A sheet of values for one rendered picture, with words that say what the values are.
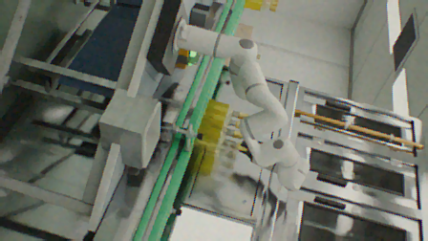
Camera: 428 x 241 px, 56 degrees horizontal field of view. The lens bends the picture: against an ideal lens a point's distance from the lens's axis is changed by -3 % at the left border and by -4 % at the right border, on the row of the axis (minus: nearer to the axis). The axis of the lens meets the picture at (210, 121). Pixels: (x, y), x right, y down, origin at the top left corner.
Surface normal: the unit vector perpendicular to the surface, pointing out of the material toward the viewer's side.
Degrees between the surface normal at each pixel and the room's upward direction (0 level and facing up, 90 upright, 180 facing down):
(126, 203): 90
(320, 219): 90
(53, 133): 90
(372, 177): 90
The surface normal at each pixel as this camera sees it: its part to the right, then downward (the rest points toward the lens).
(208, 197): 0.12, -0.63
